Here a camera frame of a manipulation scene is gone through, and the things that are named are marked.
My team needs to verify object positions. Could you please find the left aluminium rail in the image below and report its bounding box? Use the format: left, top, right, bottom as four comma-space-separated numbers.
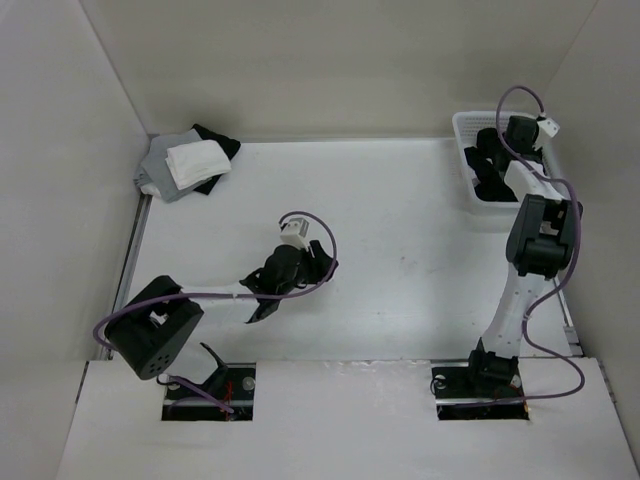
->
98, 192, 152, 362

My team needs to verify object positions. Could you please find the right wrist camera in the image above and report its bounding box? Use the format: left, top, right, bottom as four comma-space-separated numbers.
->
536, 114, 560, 142

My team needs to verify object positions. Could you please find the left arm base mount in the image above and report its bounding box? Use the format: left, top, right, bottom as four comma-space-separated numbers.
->
156, 363, 257, 422

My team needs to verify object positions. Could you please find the folded grey tank top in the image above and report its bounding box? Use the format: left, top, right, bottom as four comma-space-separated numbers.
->
133, 129, 203, 203

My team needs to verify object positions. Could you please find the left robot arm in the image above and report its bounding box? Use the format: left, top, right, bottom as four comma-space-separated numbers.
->
104, 240, 338, 399

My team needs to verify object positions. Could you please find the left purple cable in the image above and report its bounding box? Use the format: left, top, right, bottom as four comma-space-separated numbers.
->
93, 211, 339, 416

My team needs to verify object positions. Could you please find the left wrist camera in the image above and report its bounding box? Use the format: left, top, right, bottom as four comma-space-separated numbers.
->
279, 217, 309, 250

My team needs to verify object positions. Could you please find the folded black tank top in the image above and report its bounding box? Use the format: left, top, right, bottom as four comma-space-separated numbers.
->
192, 124, 241, 195

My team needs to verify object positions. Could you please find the folded white tank top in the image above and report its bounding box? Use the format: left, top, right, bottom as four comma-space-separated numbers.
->
165, 140, 232, 190

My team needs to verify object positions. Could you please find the aluminium rail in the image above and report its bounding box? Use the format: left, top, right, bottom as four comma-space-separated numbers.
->
98, 192, 152, 362
556, 291, 584, 357

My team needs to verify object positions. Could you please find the right aluminium rail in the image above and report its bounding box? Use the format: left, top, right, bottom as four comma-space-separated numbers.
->
556, 291, 584, 357

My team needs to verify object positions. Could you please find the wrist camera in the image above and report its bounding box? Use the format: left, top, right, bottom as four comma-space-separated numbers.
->
536, 114, 560, 142
279, 217, 309, 250

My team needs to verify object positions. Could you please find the black tank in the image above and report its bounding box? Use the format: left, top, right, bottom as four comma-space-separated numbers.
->
464, 129, 518, 203
192, 124, 241, 195

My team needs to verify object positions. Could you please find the white plastic basket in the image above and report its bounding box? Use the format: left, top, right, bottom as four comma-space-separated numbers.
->
452, 111, 568, 216

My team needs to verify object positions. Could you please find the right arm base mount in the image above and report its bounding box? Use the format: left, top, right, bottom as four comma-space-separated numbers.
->
430, 361, 529, 421

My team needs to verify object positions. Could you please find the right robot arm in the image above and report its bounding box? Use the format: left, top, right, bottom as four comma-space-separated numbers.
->
463, 112, 586, 407

